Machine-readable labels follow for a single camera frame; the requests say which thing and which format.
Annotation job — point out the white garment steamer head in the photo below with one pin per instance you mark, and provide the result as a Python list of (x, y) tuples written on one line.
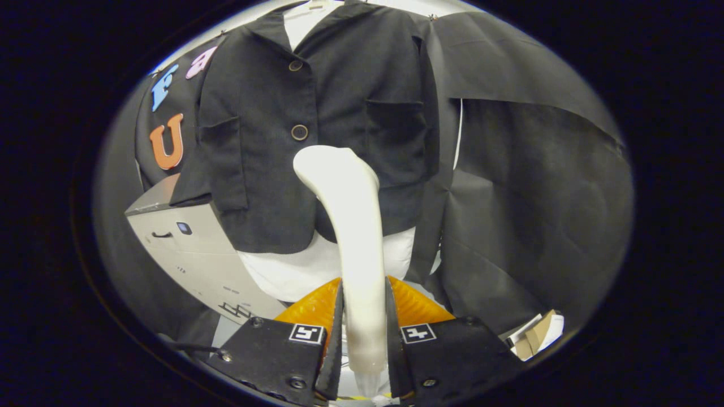
[(350, 215)]

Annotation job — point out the cardboard piece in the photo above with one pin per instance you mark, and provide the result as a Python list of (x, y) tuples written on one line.
[(537, 336)]

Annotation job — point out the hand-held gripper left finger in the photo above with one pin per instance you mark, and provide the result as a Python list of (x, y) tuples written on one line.
[(336, 356)]

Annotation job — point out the white paper sheets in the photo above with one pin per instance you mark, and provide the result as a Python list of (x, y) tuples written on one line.
[(557, 330)]

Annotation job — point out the white dress form torso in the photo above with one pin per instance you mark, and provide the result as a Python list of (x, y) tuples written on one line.
[(294, 271)]

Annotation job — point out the grey cabinet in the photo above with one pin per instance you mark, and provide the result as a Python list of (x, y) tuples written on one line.
[(186, 260)]

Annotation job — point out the black backdrop cloth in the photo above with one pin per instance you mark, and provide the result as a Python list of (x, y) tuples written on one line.
[(537, 198)]

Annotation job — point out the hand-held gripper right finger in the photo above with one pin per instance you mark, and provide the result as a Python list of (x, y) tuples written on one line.
[(394, 356)]

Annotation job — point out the black jacket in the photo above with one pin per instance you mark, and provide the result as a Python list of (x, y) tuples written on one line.
[(266, 169)]

